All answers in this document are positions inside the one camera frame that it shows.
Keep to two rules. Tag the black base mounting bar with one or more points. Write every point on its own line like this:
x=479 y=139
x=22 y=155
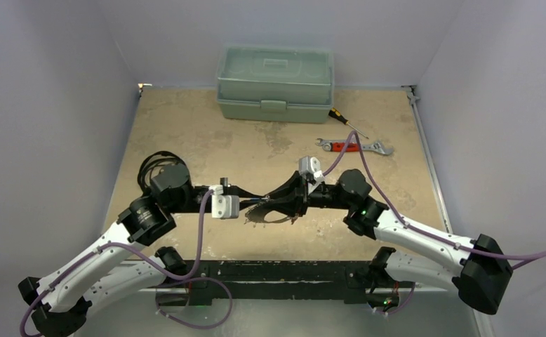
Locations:
x=352 y=282

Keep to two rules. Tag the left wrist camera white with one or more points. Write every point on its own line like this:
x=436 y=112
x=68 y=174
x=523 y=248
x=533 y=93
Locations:
x=223 y=206

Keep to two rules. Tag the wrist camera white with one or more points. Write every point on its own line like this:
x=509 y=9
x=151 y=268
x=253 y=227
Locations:
x=223 y=206
x=309 y=168

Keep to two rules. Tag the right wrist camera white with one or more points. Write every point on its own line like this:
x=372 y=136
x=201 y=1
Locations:
x=309 y=168

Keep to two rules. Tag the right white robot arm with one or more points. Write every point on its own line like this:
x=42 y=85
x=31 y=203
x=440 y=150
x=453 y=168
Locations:
x=473 y=268

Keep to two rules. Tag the black yellow screwdriver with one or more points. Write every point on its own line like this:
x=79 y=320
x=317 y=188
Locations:
x=335 y=114

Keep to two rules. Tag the red handled adjustable wrench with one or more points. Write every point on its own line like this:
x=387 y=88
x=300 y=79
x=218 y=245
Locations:
x=376 y=147

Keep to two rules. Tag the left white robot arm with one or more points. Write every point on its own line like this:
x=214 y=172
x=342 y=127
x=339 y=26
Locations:
x=114 y=265

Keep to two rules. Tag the silver metal key holder plate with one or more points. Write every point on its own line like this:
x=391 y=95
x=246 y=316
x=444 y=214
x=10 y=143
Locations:
x=268 y=214

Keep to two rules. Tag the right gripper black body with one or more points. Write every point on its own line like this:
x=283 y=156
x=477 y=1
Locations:
x=306 y=194

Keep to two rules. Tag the silver open-end wrench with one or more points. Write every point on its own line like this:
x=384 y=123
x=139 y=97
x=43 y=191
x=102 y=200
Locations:
x=336 y=145

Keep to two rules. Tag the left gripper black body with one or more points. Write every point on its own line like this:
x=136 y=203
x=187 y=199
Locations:
x=196 y=198

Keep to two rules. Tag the green plastic toolbox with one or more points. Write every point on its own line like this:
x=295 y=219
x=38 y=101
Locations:
x=274 y=83

